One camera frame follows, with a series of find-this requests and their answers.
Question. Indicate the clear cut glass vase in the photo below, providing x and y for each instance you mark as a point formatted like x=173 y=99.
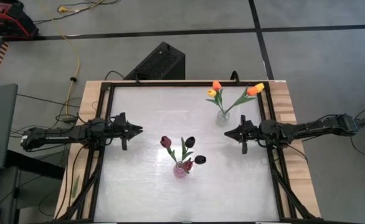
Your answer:
x=223 y=119

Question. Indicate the loose green leaf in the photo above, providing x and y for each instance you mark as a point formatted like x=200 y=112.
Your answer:
x=75 y=186

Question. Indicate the red and black machine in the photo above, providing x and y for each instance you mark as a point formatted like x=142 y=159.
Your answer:
x=8 y=21

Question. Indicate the orange artificial tulip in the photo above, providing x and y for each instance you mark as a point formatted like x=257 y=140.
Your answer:
x=216 y=85
x=252 y=91

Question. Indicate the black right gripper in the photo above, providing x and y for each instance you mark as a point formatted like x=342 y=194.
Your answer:
x=248 y=132

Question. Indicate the pink ribbed glass vase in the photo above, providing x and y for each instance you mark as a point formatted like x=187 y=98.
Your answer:
x=179 y=171

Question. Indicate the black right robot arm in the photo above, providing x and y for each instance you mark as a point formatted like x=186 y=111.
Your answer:
x=310 y=129

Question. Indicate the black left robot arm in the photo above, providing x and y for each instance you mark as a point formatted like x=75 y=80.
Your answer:
x=61 y=134

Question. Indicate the black perforated equipment box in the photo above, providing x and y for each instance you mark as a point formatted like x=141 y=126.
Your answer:
x=160 y=62

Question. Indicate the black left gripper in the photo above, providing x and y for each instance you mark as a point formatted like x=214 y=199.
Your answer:
x=121 y=130

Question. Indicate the black artificial tulip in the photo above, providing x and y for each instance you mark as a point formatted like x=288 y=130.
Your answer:
x=200 y=159
x=190 y=142

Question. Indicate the yellow artificial tulip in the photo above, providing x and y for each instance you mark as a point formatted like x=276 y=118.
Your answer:
x=259 y=86
x=211 y=92

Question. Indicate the black metal table frame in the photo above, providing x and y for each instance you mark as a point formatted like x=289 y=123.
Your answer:
x=185 y=83

